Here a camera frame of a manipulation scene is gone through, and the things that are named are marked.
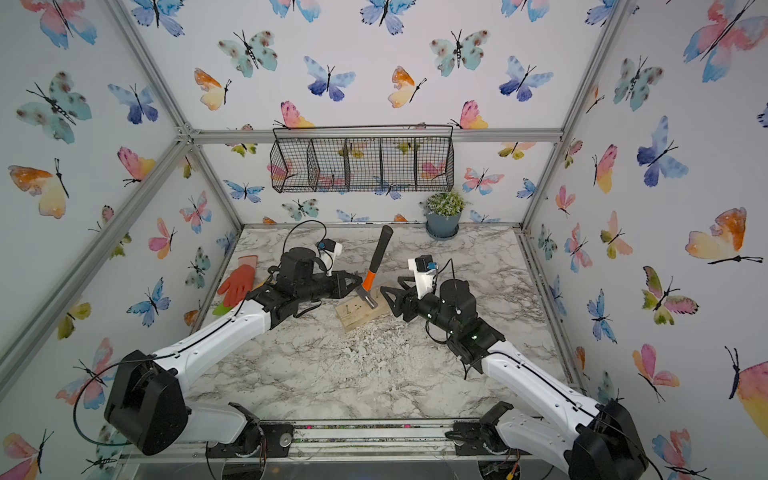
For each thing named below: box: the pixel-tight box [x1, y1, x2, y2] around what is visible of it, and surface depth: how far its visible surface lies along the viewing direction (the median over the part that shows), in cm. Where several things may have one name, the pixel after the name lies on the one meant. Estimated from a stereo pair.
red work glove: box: [217, 255, 259, 308], surface depth 104 cm
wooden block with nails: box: [334, 289, 391, 331], surface depth 95 cm
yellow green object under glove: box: [212, 303, 233, 316], surface depth 98 cm
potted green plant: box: [425, 191, 465, 240], surface depth 111 cm
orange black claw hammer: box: [356, 225, 394, 309], surface depth 73 cm
